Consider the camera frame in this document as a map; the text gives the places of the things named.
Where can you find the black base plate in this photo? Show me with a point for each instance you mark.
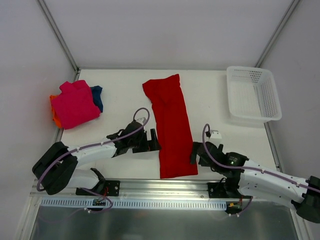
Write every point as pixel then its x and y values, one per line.
pixel 110 187
pixel 224 190

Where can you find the blue folded t shirt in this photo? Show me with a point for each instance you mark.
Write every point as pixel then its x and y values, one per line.
pixel 96 92

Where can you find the orange folded t shirt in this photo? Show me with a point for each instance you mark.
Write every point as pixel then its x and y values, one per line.
pixel 55 117

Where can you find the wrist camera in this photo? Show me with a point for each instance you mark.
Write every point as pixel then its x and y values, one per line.
pixel 141 120
pixel 215 135

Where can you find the red t shirt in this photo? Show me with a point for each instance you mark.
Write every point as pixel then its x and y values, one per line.
pixel 172 126

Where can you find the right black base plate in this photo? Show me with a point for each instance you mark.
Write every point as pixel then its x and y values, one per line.
pixel 224 190

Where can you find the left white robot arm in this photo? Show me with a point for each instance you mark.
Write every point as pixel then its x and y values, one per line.
pixel 59 167

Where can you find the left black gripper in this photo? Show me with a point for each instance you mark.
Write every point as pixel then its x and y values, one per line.
pixel 146 141

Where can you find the pink folded t shirt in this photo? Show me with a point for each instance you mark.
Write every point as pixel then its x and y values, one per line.
pixel 74 105

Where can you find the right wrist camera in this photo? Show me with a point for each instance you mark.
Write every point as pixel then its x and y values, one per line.
pixel 215 135

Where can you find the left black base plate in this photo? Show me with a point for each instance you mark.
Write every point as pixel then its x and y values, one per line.
pixel 110 187

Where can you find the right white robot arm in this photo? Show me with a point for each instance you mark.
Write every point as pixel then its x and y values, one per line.
pixel 244 177

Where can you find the white plastic basket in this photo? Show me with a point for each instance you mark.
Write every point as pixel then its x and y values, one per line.
pixel 252 95

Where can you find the aluminium mounting rail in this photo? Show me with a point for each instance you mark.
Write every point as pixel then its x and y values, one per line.
pixel 131 188

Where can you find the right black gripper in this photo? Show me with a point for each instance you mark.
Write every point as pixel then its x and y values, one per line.
pixel 201 155

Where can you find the white slotted cable duct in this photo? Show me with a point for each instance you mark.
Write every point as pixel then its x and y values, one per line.
pixel 156 204

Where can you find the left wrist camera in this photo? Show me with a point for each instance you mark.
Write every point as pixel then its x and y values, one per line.
pixel 141 120

